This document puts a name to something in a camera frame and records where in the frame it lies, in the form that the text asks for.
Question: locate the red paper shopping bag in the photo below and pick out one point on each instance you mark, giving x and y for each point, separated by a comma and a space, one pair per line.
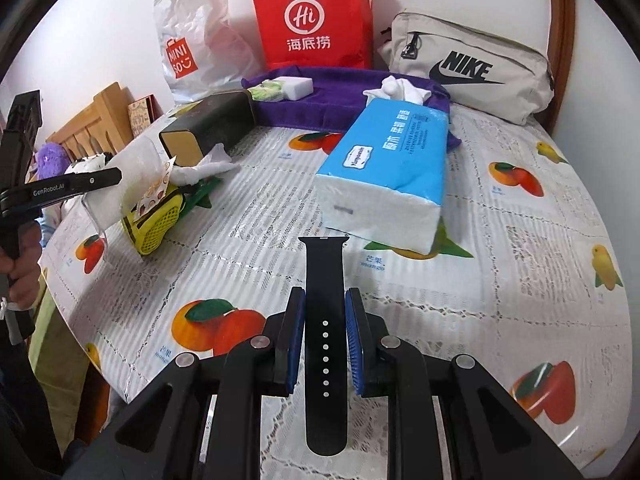
315, 15

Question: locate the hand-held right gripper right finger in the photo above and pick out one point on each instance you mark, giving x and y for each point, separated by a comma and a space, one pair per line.
352, 340

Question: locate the blue tissue pack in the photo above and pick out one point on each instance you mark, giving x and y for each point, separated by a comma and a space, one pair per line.
390, 160

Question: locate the white dotted pillow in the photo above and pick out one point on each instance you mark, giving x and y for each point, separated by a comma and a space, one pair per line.
90, 162

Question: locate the person's left hand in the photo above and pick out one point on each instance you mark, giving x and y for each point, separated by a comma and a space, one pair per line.
27, 260

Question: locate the yellow mesh pouch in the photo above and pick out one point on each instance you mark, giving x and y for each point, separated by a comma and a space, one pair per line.
155, 220

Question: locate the clear sticker packet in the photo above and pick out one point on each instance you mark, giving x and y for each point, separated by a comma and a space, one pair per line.
130, 175

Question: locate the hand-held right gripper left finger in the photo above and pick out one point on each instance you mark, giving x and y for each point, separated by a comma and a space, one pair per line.
296, 340

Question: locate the black and gold box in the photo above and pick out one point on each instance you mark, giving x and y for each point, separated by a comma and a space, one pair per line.
215, 125

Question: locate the brown wooden door frame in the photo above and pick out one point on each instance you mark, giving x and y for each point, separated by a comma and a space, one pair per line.
557, 35

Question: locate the dark green leaf packet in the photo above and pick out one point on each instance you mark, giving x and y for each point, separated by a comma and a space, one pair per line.
202, 195

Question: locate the light green packet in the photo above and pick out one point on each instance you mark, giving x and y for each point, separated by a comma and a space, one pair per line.
262, 91

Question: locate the white plastic shopping bag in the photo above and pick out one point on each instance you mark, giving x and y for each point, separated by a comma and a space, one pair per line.
200, 35

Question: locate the light green cloth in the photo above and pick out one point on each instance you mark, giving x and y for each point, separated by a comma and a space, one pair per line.
65, 350

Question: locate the purple towel tray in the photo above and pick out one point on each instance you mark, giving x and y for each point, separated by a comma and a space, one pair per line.
330, 100

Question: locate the grey waist bag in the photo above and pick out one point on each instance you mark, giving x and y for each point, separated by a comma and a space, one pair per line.
470, 70

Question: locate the white sponge block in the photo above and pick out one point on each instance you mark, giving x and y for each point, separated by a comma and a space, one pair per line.
295, 87

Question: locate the person's left forearm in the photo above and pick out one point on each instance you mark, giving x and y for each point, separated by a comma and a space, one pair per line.
30, 400

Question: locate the patterned cardboard box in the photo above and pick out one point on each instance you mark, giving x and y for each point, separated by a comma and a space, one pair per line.
142, 116

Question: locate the purple plush toy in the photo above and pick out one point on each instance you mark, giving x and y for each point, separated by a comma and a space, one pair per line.
50, 162

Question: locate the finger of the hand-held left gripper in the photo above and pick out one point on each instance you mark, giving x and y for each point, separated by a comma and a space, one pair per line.
95, 179

